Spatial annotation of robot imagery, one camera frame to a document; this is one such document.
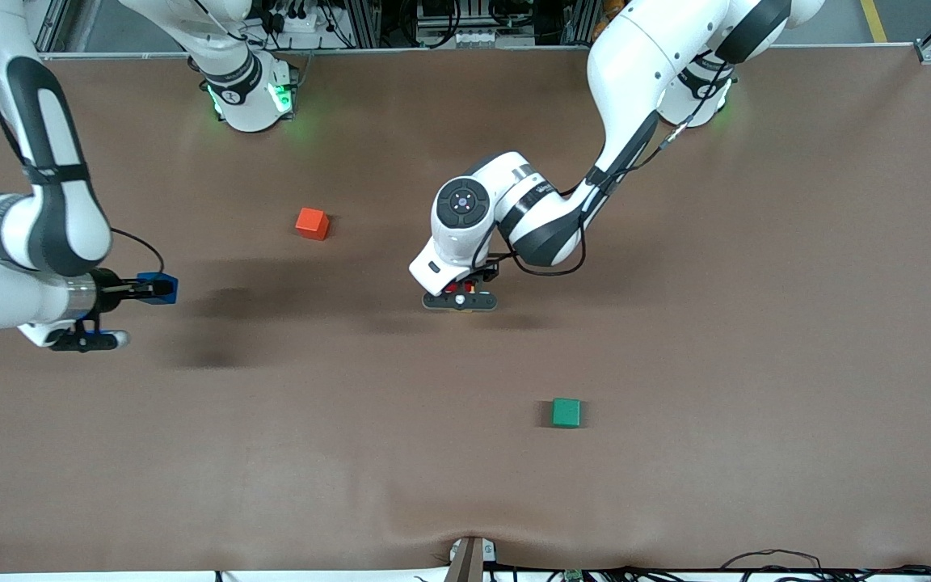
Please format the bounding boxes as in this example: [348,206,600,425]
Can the blue cube block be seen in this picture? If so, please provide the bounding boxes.
[137,273,179,306]

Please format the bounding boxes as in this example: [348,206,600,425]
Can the orange cube block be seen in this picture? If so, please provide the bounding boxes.
[295,207,331,242]

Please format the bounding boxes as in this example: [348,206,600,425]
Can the brown table cover mat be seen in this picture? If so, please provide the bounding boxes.
[0,44,931,576]

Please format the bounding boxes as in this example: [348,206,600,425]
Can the aluminium equipment rack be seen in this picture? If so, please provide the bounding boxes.
[340,0,596,48]

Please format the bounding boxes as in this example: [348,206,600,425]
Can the bag of orange lumps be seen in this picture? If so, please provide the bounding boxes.
[592,0,626,43]

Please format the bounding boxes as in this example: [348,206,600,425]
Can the yellow floor tape strip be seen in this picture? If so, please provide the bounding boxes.
[860,0,891,44]

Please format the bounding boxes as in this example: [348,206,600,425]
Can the camera mount post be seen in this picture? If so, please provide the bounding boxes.
[444,535,499,582]

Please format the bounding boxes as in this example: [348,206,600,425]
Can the black cable bundle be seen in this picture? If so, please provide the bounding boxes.
[498,548,931,582]

